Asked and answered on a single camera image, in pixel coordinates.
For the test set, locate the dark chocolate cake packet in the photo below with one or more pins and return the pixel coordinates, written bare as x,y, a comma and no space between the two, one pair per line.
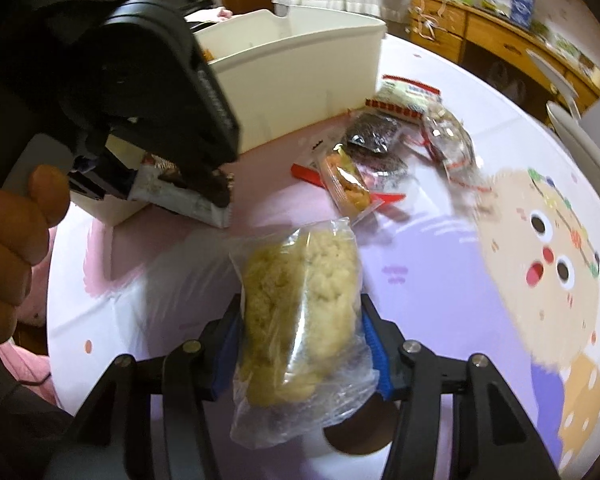
375,137

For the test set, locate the white plastic storage tray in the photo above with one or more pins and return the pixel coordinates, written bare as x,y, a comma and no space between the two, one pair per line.
290,75

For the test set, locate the wooden desk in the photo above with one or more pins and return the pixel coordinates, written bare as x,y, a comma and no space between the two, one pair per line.
495,35

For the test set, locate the white red label packet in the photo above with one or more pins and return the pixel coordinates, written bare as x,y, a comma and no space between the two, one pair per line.
405,97

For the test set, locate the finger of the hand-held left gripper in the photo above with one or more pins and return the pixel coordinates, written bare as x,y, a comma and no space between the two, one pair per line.
205,185
100,182

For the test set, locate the grey office chair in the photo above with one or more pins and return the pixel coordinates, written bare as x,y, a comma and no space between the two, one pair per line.
580,130

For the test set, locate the white red snack packet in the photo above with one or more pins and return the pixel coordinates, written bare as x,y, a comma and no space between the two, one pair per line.
180,200

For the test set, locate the clear crumbly pastry bag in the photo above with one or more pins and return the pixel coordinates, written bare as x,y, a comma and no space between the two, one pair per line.
300,310

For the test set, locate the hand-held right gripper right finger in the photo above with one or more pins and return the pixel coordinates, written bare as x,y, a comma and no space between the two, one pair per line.
377,355

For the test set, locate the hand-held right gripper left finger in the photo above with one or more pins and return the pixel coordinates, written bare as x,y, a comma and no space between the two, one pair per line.
225,355

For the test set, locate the cartoon printed tablecloth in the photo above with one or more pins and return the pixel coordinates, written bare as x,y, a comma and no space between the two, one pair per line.
430,285

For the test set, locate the small orange snack packet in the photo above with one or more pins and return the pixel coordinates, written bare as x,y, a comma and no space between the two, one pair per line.
352,185

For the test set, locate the person's left hand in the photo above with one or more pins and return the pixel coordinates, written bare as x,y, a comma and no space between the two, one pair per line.
10,250

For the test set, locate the clear brown candy packet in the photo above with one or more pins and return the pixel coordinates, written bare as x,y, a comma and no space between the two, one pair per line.
450,140

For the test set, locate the blue gift bag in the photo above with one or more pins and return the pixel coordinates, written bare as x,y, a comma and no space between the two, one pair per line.
522,2

